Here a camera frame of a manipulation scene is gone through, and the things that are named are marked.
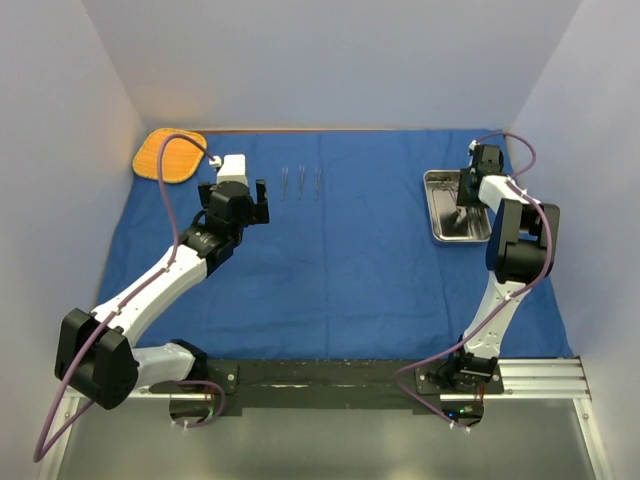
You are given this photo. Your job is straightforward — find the steel tweezers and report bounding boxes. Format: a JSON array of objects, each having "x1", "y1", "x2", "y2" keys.
[
  {"x1": 280, "y1": 167, "x2": 289, "y2": 202},
  {"x1": 314, "y1": 167, "x2": 323, "y2": 201},
  {"x1": 297, "y1": 165, "x2": 306, "y2": 200}
]

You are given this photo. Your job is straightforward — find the orange square woven mat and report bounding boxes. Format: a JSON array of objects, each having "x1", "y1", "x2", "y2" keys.
[{"x1": 132, "y1": 128, "x2": 207, "y2": 184}]

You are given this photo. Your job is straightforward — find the steel instrument tray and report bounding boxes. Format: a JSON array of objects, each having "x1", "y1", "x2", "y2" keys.
[{"x1": 423, "y1": 170, "x2": 491, "y2": 246}]

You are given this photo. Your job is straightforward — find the blue surgical drape cloth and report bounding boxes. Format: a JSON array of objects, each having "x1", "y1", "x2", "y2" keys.
[{"x1": 92, "y1": 128, "x2": 575, "y2": 362}]

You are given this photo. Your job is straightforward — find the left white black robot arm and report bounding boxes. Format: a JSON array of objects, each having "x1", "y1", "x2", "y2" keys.
[{"x1": 54, "y1": 179, "x2": 270, "y2": 410}]

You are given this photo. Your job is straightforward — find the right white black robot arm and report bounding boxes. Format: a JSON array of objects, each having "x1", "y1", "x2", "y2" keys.
[{"x1": 432, "y1": 141, "x2": 560, "y2": 393}]

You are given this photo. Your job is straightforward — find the steel surgical scissors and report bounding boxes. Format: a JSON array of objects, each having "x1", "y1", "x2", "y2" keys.
[{"x1": 436, "y1": 180, "x2": 459, "y2": 197}]

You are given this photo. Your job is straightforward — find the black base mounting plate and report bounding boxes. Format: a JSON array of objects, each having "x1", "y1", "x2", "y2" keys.
[{"x1": 150, "y1": 359, "x2": 505, "y2": 425}]

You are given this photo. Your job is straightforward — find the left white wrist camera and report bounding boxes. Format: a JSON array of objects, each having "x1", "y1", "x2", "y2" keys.
[{"x1": 208, "y1": 154, "x2": 248, "y2": 186}]

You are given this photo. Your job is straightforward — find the aluminium frame rail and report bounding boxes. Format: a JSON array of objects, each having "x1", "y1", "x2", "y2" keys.
[{"x1": 64, "y1": 355, "x2": 591, "y2": 401}]

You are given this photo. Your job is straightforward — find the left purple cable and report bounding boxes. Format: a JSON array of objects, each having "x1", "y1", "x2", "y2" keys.
[{"x1": 31, "y1": 133, "x2": 227, "y2": 464}]

